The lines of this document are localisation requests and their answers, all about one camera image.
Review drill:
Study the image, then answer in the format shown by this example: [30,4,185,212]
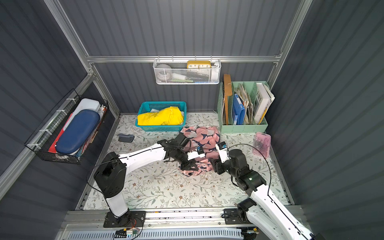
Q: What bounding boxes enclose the pink shark print shorts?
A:
[181,126,220,177]

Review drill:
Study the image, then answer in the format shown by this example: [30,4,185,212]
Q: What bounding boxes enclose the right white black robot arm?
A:
[211,148,316,240]

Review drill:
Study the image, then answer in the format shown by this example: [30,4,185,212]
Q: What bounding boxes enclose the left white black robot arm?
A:
[94,133,205,219]

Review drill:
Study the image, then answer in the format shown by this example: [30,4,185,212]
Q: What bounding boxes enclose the tape roll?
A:
[154,64,172,82]

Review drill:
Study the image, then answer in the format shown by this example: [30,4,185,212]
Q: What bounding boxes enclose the teal plastic basket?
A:
[136,102,187,132]

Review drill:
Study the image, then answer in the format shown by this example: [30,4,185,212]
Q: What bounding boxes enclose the yellow cloth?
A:
[138,107,184,126]

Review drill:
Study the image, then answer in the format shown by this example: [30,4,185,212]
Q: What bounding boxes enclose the small grey pouch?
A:
[118,134,135,143]

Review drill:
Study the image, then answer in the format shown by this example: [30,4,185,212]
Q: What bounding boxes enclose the pink transparent box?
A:
[253,132,271,159]

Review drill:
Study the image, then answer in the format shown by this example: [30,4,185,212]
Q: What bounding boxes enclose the blue folder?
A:
[232,94,245,125]

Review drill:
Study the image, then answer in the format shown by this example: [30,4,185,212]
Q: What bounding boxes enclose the green file organizer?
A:
[217,81,269,134]

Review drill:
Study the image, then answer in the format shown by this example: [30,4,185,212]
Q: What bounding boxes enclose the brown cardboard board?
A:
[224,74,232,125]

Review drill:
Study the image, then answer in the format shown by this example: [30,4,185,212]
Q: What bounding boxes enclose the papers stack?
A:
[235,84,254,125]

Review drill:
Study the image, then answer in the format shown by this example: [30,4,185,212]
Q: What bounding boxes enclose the white book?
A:
[254,83,275,125]

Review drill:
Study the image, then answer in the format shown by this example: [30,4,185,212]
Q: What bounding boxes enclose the yellow clock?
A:
[187,60,212,69]

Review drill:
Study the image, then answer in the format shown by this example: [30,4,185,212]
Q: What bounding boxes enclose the navy blue oval case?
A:
[56,110,100,155]

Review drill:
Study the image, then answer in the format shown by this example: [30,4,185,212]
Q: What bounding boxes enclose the white plastic container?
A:
[62,98,101,131]

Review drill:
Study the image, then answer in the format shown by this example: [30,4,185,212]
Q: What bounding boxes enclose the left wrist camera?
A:
[187,147,206,161]

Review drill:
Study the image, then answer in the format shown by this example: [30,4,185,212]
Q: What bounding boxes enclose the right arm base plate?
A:
[221,208,250,225]

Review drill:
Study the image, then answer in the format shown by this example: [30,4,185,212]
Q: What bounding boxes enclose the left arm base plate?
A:
[103,211,147,228]

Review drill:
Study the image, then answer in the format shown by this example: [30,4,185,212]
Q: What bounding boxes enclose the white wire wall basket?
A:
[153,59,222,85]

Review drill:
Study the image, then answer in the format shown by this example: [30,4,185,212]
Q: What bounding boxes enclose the black wire wall basket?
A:
[25,90,109,165]

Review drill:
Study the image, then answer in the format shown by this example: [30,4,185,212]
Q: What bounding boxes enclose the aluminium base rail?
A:
[55,205,316,240]

